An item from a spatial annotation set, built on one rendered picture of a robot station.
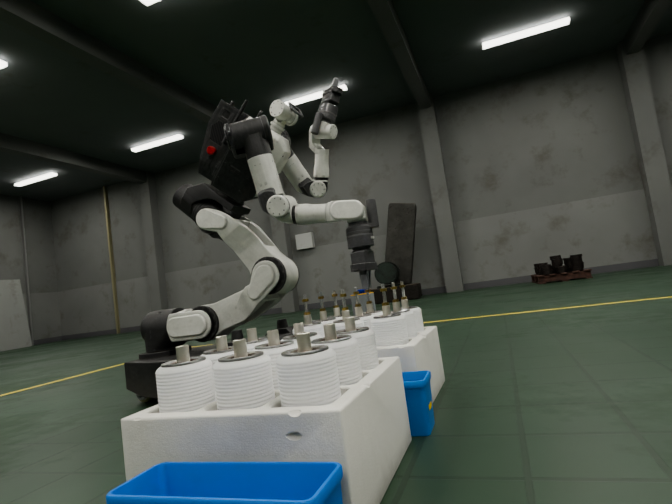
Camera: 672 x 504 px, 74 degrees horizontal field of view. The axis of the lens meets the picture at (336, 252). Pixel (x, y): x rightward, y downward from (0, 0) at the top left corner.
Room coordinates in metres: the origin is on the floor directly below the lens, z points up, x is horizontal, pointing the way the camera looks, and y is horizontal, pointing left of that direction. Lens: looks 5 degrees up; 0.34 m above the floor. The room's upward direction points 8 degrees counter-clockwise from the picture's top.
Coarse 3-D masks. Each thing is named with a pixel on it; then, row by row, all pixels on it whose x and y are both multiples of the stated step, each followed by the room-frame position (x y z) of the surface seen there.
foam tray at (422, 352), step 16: (416, 336) 1.28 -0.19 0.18; (432, 336) 1.38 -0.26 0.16; (384, 352) 1.15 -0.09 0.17; (400, 352) 1.13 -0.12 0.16; (416, 352) 1.13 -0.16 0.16; (432, 352) 1.34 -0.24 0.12; (416, 368) 1.12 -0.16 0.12; (432, 368) 1.30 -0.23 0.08; (432, 384) 1.27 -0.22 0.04; (432, 400) 1.24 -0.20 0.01
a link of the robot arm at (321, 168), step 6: (318, 156) 1.99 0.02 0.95; (324, 156) 1.99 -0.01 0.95; (318, 162) 1.99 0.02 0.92; (324, 162) 1.99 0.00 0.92; (318, 168) 2.00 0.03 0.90; (324, 168) 2.00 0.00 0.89; (318, 174) 2.00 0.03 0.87; (324, 174) 2.01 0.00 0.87; (312, 180) 2.02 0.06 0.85; (318, 180) 1.99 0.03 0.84; (324, 180) 2.01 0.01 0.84
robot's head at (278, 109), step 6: (276, 102) 1.64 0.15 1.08; (282, 102) 1.63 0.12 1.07; (270, 108) 1.65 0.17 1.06; (276, 108) 1.64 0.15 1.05; (282, 108) 1.63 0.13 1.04; (288, 108) 1.66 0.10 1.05; (276, 114) 1.64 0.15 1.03; (282, 114) 1.64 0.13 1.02; (288, 114) 1.66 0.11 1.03; (294, 114) 1.71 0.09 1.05; (276, 120) 1.68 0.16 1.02; (282, 120) 1.68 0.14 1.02; (288, 120) 1.70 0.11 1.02; (294, 120) 1.72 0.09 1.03; (282, 126) 1.69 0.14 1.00
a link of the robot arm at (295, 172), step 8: (288, 160) 1.93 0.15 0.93; (296, 160) 1.95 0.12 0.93; (288, 168) 1.94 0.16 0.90; (296, 168) 1.95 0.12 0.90; (304, 168) 1.99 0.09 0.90; (288, 176) 1.97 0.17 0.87; (296, 176) 1.96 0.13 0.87; (304, 176) 1.97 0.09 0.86; (296, 184) 1.98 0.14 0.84; (304, 184) 1.97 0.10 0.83; (312, 184) 1.97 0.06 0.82; (320, 184) 1.98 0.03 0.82; (304, 192) 1.99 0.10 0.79; (312, 192) 1.98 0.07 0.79; (320, 192) 1.99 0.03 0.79
